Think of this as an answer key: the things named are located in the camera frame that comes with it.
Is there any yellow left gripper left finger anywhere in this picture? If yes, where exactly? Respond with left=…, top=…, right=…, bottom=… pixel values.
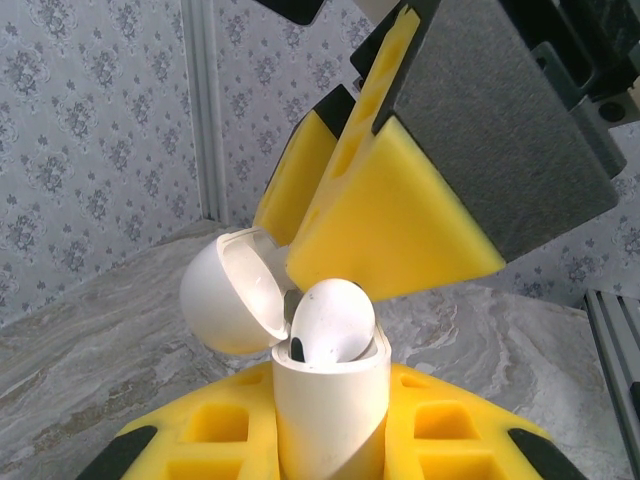
left=74, top=360, right=284, bottom=480

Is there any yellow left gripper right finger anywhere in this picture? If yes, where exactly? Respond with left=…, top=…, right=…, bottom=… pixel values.
left=383, top=362, right=592, bottom=480

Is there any white earbud charging case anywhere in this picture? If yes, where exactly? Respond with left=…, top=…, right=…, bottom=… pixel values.
left=178, top=225, right=393, bottom=480

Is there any white wireless earbud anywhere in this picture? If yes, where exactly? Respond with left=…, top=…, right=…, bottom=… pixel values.
left=289, top=278, right=376, bottom=365

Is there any aluminium corner post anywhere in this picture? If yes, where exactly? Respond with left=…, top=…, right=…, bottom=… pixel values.
left=180, top=0, right=229, bottom=226

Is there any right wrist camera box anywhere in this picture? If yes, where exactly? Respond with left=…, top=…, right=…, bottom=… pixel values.
left=253, top=0, right=402, bottom=27

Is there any wide grooved aluminium rail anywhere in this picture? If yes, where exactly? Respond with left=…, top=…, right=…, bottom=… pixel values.
left=583, top=287, right=640, bottom=454

